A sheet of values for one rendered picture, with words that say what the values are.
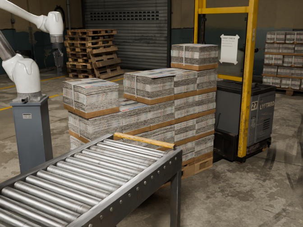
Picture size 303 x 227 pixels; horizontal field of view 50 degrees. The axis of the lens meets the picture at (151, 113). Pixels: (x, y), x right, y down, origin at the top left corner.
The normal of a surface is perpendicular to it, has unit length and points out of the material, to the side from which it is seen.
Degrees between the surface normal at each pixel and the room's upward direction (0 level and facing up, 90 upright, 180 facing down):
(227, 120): 90
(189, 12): 90
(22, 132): 90
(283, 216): 0
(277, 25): 90
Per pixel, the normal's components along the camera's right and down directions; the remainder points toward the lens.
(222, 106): -0.77, 0.18
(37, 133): 0.04, 0.28
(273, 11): -0.51, 0.24
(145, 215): 0.00, -0.96
